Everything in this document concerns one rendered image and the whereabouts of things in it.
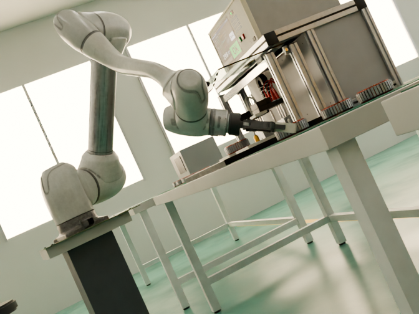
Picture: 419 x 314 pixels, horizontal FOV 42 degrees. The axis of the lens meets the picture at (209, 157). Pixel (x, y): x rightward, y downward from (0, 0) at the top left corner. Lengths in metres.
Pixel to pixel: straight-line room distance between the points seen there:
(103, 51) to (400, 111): 1.35
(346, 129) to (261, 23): 1.06
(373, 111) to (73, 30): 1.17
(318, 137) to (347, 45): 1.03
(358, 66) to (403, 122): 1.38
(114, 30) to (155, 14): 5.22
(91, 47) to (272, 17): 0.69
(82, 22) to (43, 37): 5.10
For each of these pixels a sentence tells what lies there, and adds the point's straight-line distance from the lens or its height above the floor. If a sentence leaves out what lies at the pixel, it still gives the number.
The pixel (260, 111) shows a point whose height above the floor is 0.88.
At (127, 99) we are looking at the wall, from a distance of 6.91.
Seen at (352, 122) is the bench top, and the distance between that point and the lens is 1.14.
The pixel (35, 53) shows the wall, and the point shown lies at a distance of 7.03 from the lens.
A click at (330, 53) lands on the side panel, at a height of 0.96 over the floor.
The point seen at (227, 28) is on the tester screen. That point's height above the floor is 1.26.
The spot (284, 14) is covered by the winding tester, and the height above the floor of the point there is 1.18.
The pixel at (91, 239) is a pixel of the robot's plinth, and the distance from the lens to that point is 2.01.
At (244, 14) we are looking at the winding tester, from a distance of 2.13.
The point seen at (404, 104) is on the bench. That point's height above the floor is 0.73.
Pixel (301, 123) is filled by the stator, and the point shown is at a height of 0.77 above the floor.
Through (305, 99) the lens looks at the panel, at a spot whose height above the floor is 0.86.
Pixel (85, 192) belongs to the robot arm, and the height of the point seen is 0.88.
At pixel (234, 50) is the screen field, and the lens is 2.32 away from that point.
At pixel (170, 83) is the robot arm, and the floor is 1.04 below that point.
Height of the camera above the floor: 0.76
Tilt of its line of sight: 1 degrees up
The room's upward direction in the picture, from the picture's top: 25 degrees counter-clockwise
